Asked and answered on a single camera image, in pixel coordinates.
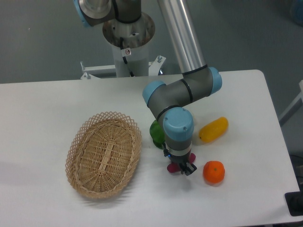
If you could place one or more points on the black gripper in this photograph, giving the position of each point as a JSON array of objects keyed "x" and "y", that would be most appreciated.
[{"x": 181, "y": 157}]

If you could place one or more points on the purple sweet potato toy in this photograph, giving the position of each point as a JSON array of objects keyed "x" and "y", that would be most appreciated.
[{"x": 187, "y": 169}]

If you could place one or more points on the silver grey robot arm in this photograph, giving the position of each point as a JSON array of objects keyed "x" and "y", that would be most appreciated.
[{"x": 167, "y": 102}]

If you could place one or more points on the orange tangerine toy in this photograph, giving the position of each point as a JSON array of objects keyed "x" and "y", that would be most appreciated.
[{"x": 214, "y": 172}]

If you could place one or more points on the green bok choy toy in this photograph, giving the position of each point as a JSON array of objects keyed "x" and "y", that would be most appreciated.
[{"x": 157, "y": 135}]

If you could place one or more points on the yellow mango toy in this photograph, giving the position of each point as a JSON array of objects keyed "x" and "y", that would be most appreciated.
[{"x": 213, "y": 130}]

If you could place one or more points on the woven wicker basket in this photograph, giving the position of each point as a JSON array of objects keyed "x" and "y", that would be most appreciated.
[{"x": 104, "y": 155}]

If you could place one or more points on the black device at table edge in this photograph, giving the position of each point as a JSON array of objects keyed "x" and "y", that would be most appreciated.
[{"x": 294, "y": 202}]

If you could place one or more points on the white metal mounting frame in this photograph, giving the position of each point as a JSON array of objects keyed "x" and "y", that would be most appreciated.
[{"x": 109, "y": 71}]

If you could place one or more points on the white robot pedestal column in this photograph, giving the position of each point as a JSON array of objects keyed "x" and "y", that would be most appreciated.
[{"x": 130, "y": 45}]

